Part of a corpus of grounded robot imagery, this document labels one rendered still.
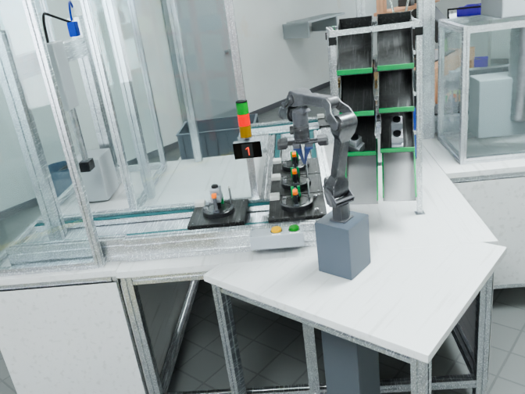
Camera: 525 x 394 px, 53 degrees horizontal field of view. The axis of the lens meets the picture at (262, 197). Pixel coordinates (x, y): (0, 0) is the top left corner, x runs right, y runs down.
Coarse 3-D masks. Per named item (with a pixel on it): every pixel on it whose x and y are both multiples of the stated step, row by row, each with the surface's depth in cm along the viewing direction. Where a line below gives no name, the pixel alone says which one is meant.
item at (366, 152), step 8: (376, 112) 222; (360, 120) 221; (368, 120) 220; (360, 128) 217; (368, 128) 216; (368, 136) 213; (368, 144) 210; (352, 152) 206; (360, 152) 205; (368, 152) 205
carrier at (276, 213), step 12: (276, 192) 235; (300, 192) 226; (276, 204) 228; (288, 204) 221; (300, 204) 220; (312, 204) 222; (324, 204) 222; (276, 216) 217; (288, 216) 215; (300, 216) 214; (312, 216) 213
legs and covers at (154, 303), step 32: (128, 288) 217; (160, 288) 269; (192, 288) 323; (160, 320) 264; (480, 320) 214; (160, 352) 259; (480, 352) 220; (160, 384) 239; (320, 384) 235; (384, 384) 230; (448, 384) 227; (480, 384) 227
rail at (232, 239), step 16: (256, 224) 214; (272, 224) 212; (288, 224) 210; (304, 224) 208; (128, 240) 215; (144, 240) 215; (160, 240) 214; (176, 240) 214; (192, 240) 214; (208, 240) 213; (224, 240) 213; (240, 240) 213; (304, 240) 211; (128, 256) 219; (144, 256) 218; (160, 256) 217; (176, 256) 217
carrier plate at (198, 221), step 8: (232, 200) 238; (240, 200) 237; (200, 208) 234; (240, 208) 229; (192, 216) 227; (200, 216) 226; (232, 216) 222; (240, 216) 221; (192, 224) 219; (200, 224) 218; (208, 224) 217; (216, 224) 217; (224, 224) 217; (232, 224) 217; (240, 224) 216
